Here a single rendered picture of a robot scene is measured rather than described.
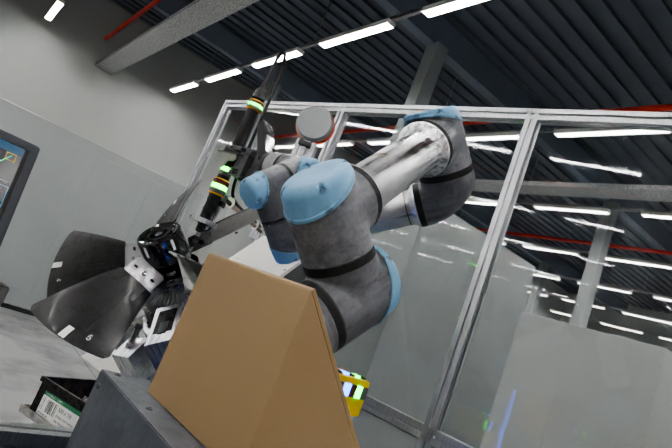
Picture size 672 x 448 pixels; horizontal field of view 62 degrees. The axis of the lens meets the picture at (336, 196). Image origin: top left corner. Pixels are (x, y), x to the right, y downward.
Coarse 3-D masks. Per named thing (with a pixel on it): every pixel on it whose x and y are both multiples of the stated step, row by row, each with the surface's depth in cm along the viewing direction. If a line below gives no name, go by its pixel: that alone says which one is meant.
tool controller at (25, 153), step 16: (0, 144) 74; (16, 144) 76; (32, 144) 77; (0, 160) 74; (16, 160) 75; (32, 160) 77; (0, 176) 74; (16, 176) 75; (0, 192) 73; (16, 192) 75; (0, 208) 73; (0, 224) 73; (0, 240) 73
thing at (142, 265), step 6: (138, 258) 144; (132, 264) 142; (138, 264) 143; (144, 264) 144; (126, 270) 140; (132, 270) 141; (138, 270) 142; (144, 270) 143; (150, 270) 144; (138, 276) 141; (144, 276) 142; (150, 276) 143; (156, 276) 144; (162, 276) 145; (144, 282) 141; (150, 282) 142; (156, 282) 143; (150, 288) 141
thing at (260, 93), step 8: (264, 80) 154; (264, 88) 154; (256, 96) 155; (264, 96) 153; (208, 200) 146; (216, 200) 146; (208, 208) 145; (216, 208) 147; (200, 216) 145; (208, 216) 145; (200, 224) 145; (200, 232) 145
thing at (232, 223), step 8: (248, 208) 150; (232, 216) 151; (240, 216) 155; (248, 216) 159; (256, 216) 164; (224, 224) 154; (232, 224) 158; (240, 224) 161; (248, 224) 166; (216, 232) 156; (224, 232) 159; (232, 232) 163
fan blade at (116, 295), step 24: (72, 288) 132; (96, 288) 133; (120, 288) 136; (144, 288) 139; (48, 312) 126; (72, 312) 127; (96, 312) 129; (120, 312) 132; (72, 336) 123; (96, 336) 125; (120, 336) 128
